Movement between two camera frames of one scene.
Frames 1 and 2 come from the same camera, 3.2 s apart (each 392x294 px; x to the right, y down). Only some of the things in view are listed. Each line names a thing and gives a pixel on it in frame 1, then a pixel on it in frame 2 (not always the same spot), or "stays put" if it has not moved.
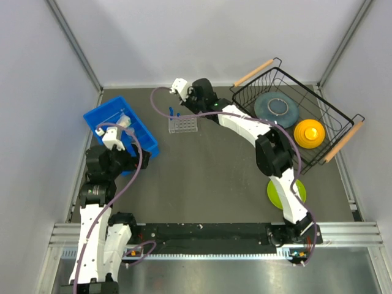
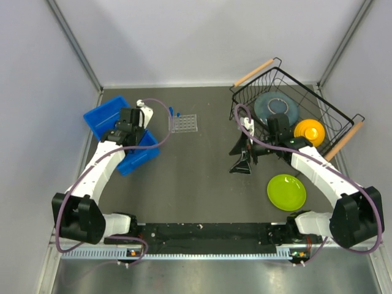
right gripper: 191,92 to 244,143
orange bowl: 309,133 stays put
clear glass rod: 104,120 stays put
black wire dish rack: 271,78 stays put
